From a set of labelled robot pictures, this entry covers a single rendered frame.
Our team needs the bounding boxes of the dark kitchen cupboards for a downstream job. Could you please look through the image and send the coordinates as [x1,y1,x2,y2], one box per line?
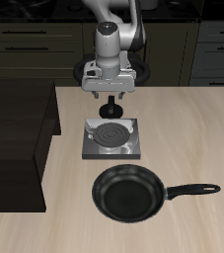
[0,0,224,88]

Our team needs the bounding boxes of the black frying pan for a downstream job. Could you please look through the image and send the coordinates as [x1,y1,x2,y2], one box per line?
[91,163,222,224]

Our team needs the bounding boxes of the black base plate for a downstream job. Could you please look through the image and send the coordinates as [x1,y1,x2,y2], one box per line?
[72,52,151,85]

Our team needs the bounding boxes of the dark wooden cabinet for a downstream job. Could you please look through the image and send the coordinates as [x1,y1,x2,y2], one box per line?
[0,78,62,213]

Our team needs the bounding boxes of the flat dark grey stove plate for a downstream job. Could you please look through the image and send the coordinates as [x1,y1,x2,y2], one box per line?
[81,118,141,161]

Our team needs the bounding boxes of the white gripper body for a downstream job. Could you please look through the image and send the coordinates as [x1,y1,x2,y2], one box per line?
[81,67,137,94]

